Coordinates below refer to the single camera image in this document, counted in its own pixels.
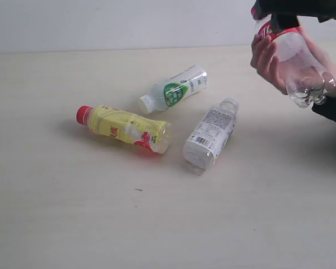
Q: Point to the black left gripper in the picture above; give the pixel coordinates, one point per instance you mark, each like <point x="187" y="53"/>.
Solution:
<point x="284" y="13"/>

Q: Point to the clear cola bottle red label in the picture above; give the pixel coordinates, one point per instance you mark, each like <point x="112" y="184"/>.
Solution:
<point x="307" y="81"/>

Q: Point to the clear bottle white text label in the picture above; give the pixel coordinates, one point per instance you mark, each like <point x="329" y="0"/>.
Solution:
<point x="205" y="143"/>

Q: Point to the yellow label bottle red cap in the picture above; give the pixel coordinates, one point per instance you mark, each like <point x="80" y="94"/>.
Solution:
<point x="125" y="126"/>

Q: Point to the green label bottle white cap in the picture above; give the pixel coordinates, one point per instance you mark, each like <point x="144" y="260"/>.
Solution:
<point x="168" y="93"/>

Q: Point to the person's open bare hand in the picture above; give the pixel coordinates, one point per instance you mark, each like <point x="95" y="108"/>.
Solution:
<point x="268" y="66"/>

